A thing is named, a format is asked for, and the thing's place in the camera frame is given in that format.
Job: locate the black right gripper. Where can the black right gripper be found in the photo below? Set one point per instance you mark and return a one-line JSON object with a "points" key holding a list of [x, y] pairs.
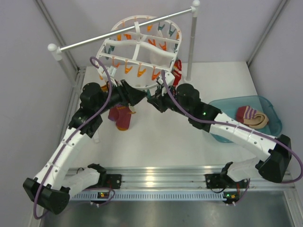
{"points": [[158, 100]]}

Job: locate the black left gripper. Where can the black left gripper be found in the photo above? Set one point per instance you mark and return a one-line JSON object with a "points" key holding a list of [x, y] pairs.
{"points": [[129, 94]]}

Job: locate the white round clip hanger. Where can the white round clip hanger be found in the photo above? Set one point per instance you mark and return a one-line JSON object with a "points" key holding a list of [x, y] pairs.
{"points": [[140, 53]]}

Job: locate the striped pink purple sock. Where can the striped pink purple sock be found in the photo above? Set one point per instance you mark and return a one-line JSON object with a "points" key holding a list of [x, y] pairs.
{"points": [[251, 117]]}

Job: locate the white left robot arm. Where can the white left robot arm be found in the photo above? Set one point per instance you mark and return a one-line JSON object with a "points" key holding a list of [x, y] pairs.
{"points": [[50, 188]]}

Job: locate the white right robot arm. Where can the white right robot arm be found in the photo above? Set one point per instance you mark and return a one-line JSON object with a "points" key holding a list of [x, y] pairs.
{"points": [[272, 154]]}

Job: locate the maroon sock pair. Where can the maroon sock pair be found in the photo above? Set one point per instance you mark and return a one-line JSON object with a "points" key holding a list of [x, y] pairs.
{"points": [[121, 115]]}

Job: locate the red patterned sock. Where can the red patterned sock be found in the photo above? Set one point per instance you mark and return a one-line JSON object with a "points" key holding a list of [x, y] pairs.
{"points": [[177, 72]]}

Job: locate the teal plastic basin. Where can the teal plastic basin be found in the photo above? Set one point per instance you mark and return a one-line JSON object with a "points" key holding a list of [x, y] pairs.
{"points": [[231, 105]]}

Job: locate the white metal drying rack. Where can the white metal drying rack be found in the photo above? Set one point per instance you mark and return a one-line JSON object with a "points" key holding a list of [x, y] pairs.
{"points": [[78, 20]]}

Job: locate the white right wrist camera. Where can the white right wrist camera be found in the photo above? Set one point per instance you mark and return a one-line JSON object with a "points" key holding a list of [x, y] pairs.
{"points": [[168, 76]]}

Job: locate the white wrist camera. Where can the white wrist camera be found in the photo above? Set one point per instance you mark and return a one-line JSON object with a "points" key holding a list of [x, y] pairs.
{"points": [[168, 76], [111, 70]]}

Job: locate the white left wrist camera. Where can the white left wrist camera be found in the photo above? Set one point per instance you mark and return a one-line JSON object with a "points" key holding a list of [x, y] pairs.
{"points": [[111, 70]]}

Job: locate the aluminium rail base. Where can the aluminium rail base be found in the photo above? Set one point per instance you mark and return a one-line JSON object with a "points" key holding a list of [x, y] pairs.
{"points": [[198, 183]]}

